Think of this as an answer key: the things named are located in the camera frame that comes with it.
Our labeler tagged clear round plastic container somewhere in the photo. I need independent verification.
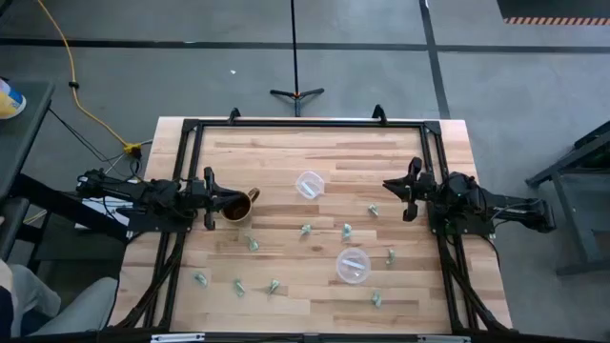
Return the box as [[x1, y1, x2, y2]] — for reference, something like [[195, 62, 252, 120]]
[[335, 247, 373, 286]]

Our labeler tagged dark grey desk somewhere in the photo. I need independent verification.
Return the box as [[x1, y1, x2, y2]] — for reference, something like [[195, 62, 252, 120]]
[[0, 80, 130, 261]]

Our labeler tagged person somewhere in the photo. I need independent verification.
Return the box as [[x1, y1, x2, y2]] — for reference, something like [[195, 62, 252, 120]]
[[0, 216, 120, 339]]

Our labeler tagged white paper sheet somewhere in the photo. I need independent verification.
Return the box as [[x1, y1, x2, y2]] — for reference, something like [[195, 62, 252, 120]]
[[80, 196, 132, 228]]

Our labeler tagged thin black cable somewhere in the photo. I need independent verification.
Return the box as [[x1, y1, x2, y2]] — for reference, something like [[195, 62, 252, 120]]
[[47, 108, 142, 178]]

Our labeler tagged black tripod stand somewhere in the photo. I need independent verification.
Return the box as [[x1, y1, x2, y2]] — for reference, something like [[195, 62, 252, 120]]
[[269, 0, 325, 118]]

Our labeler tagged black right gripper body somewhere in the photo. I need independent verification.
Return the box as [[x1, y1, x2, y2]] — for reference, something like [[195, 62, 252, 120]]
[[402, 156, 437, 223]]

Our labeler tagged silver metal bracket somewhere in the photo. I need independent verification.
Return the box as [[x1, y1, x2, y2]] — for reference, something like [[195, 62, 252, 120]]
[[151, 333, 207, 343], [417, 334, 471, 343]]

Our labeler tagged yellow extension cable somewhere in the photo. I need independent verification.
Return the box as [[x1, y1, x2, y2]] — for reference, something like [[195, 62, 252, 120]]
[[36, 0, 143, 158]]

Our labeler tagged black mat with hazard stripe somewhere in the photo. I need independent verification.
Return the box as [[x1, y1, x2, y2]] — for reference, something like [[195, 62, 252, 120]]
[[496, 0, 610, 26]]

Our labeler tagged brown teal ceramic mug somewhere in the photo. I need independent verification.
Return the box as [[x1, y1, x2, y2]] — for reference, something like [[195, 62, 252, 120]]
[[219, 186, 262, 224]]

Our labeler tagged dark metal table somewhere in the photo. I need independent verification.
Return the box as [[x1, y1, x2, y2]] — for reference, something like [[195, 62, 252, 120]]
[[525, 121, 610, 277]]

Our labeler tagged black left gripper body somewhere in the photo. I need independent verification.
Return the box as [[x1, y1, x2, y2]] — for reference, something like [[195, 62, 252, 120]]
[[190, 166, 225, 231]]

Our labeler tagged yellow white wipes canister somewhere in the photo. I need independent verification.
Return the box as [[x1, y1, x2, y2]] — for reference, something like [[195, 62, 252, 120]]
[[0, 78, 28, 120]]

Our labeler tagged black aluminium table frame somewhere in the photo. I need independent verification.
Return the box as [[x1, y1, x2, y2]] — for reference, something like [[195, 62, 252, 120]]
[[109, 104, 514, 334]]

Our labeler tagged clear square plastic container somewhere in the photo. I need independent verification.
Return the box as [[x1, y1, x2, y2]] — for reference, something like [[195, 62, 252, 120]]
[[295, 170, 326, 200]]

